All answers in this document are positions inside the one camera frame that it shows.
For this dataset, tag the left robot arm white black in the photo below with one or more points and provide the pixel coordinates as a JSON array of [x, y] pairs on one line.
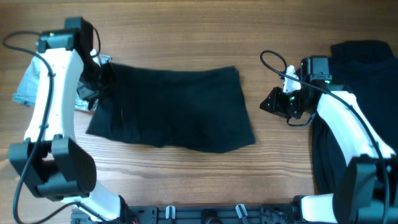
[[49, 161]]

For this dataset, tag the pile of black clothes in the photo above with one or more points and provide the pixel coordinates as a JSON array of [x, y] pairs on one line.
[[369, 68]]

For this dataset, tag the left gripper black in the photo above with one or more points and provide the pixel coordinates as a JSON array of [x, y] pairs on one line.
[[112, 74]]

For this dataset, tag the black shorts with patterned waistband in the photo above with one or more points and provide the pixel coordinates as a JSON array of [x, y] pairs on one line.
[[202, 111]]

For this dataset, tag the folded light blue denim shorts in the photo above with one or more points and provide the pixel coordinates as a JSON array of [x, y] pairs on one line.
[[27, 90]]

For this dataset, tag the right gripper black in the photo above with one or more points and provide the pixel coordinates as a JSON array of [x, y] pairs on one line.
[[275, 99]]

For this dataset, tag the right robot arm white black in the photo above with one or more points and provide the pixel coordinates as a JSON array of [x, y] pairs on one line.
[[368, 189]]

